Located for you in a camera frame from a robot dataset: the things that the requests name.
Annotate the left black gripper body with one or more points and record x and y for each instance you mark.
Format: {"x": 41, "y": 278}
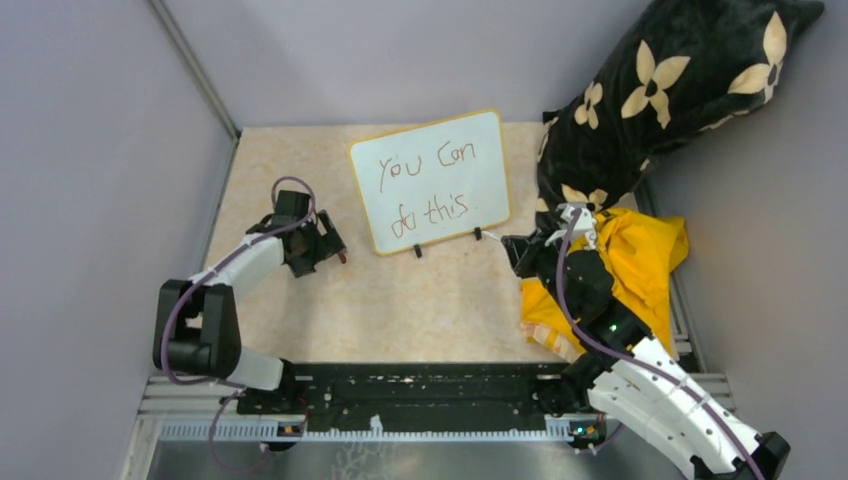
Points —
{"x": 313, "y": 246}

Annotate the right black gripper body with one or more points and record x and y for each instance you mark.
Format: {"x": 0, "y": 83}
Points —
{"x": 547, "y": 256}

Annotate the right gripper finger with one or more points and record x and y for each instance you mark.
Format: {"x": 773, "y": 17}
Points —
{"x": 519, "y": 243}
{"x": 523, "y": 264}

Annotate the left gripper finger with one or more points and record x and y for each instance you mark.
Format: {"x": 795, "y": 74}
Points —
{"x": 307, "y": 263}
{"x": 332, "y": 243}

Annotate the yellow framed whiteboard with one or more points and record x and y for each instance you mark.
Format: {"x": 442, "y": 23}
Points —
{"x": 432, "y": 182}

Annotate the white marker pen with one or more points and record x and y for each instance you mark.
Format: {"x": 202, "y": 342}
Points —
{"x": 492, "y": 235}

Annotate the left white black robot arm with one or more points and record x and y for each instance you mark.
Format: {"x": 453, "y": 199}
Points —
{"x": 197, "y": 334}

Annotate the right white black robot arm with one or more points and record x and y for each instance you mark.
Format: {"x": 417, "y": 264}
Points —
{"x": 626, "y": 372}

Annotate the yellow cloth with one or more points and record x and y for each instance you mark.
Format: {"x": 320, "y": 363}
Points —
{"x": 641, "y": 252}

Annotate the black floral pillow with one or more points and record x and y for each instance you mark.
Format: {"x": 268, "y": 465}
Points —
{"x": 682, "y": 69}

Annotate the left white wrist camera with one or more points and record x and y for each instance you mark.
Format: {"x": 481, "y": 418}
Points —
{"x": 293, "y": 204}

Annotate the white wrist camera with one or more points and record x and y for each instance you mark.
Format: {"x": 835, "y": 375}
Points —
{"x": 577, "y": 222}
{"x": 293, "y": 204}

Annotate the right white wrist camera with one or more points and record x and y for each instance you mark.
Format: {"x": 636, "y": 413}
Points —
{"x": 577, "y": 222}

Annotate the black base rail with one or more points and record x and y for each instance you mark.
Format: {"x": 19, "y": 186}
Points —
{"x": 415, "y": 397}

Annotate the white toothed cable strip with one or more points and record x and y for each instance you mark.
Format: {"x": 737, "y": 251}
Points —
{"x": 271, "y": 429}

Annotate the aluminium corner post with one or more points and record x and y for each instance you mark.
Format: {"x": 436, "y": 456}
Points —
{"x": 192, "y": 65}

